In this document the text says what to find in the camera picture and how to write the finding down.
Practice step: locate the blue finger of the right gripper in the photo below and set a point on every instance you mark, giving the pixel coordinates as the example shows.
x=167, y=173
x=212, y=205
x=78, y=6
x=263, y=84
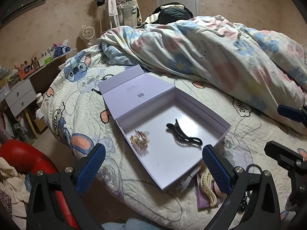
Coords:
x=290, y=113

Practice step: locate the white drawer cabinet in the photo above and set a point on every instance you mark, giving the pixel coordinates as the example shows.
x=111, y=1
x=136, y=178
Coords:
x=21, y=95

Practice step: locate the wall air conditioner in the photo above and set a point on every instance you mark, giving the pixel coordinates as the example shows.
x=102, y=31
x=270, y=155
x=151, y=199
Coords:
x=17, y=8

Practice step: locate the cream yellow hair claw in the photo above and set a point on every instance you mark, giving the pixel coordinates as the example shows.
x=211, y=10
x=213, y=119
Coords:
x=207, y=185

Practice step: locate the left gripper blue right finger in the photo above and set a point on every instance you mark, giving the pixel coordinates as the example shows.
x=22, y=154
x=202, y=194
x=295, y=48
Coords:
x=220, y=168

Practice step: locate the black hair claw clip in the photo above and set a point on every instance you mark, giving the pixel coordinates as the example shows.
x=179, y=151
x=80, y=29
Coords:
x=180, y=136

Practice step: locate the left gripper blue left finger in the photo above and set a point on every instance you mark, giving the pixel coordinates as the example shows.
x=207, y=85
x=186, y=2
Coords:
x=88, y=166

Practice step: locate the black jacket pile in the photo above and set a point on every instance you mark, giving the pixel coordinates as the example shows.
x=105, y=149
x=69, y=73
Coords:
x=169, y=13

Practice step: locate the open lilac gift box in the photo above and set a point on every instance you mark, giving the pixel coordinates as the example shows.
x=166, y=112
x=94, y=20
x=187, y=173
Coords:
x=140, y=101

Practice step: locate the red chair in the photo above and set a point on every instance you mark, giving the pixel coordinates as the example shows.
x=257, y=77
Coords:
x=27, y=159

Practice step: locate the clear star hair clip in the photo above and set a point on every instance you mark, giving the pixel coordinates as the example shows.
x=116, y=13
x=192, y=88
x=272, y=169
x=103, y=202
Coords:
x=140, y=139

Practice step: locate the white standing fan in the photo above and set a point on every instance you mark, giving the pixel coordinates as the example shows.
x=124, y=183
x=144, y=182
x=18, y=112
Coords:
x=87, y=33

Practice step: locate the cluttered desk shelf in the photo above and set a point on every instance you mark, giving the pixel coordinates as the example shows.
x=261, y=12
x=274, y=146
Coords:
x=9, y=77

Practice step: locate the clothes rack with garments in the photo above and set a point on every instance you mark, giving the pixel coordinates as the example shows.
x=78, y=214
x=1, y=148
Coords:
x=115, y=13

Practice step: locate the floral duvet blanket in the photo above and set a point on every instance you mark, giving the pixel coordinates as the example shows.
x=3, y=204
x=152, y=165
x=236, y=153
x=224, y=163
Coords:
x=263, y=69

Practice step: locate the pink round compact case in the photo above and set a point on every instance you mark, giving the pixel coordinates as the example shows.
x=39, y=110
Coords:
x=218, y=192

